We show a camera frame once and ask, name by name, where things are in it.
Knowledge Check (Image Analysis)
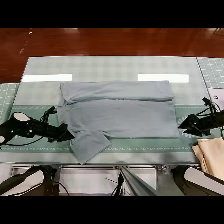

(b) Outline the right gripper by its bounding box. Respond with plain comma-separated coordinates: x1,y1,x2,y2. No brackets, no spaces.
177,113,203,137

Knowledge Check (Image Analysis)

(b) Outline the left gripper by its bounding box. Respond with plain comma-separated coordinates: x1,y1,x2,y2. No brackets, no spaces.
46,122,76,144

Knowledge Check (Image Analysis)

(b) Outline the grey-blue T-shirt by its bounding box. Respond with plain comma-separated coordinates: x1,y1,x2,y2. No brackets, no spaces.
56,79,181,166

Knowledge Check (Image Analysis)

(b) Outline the beige garment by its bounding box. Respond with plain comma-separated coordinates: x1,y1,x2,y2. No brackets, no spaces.
191,136,224,183

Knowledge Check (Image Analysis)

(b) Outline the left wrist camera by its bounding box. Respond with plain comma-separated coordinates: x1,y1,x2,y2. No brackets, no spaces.
39,105,59,124

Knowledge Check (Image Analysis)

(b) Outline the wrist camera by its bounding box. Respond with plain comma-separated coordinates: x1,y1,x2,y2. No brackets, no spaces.
201,96,218,115
39,105,59,124

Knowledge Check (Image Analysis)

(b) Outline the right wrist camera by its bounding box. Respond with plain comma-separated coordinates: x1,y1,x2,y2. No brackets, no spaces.
201,96,218,115

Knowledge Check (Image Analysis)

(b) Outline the silver frame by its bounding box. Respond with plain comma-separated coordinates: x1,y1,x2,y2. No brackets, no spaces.
0,162,224,197

